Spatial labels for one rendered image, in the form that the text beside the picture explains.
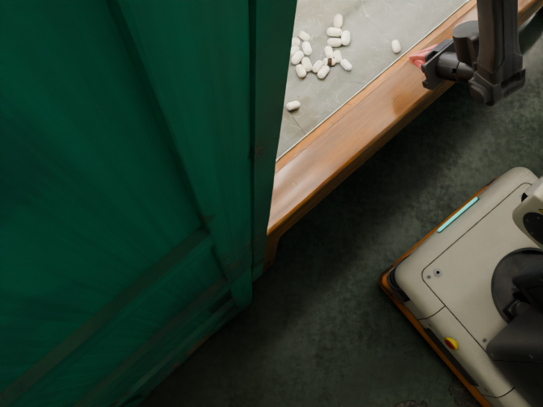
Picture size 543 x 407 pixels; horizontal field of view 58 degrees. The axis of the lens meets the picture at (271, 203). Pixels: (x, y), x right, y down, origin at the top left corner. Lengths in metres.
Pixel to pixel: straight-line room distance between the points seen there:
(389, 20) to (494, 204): 0.73
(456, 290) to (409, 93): 0.69
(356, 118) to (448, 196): 0.92
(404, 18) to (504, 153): 0.97
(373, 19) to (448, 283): 0.82
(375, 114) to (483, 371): 0.88
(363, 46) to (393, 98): 0.17
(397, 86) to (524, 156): 1.07
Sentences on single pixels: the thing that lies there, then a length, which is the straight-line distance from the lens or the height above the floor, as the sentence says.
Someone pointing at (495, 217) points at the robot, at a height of 0.28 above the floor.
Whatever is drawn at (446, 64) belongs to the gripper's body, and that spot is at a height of 0.92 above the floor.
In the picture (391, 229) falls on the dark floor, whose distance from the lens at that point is 1.93.
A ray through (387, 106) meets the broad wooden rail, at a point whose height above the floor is 0.76.
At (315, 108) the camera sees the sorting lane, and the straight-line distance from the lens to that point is 1.21.
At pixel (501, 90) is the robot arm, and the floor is 1.00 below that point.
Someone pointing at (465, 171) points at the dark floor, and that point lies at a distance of 2.09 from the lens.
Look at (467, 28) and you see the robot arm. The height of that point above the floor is 1.01.
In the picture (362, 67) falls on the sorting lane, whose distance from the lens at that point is 1.28.
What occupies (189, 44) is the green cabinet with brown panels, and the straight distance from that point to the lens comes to 0.23.
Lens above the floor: 1.81
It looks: 74 degrees down
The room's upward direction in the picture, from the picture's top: 7 degrees clockwise
